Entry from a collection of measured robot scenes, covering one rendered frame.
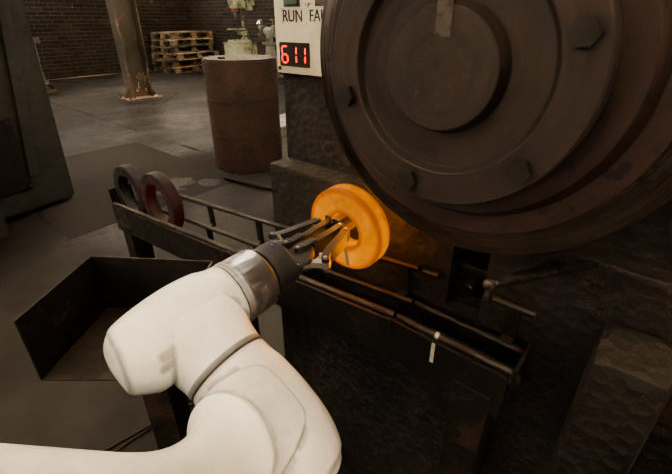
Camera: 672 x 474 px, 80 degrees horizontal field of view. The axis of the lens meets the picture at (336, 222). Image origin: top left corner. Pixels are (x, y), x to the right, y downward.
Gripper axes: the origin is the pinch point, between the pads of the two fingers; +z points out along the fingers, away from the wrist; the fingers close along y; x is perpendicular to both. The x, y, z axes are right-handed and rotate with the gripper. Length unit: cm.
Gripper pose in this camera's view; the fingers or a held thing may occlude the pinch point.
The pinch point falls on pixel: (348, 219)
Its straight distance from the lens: 71.0
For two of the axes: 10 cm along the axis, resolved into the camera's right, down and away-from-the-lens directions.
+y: 7.8, 2.9, -5.6
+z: 6.3, -4.0, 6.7
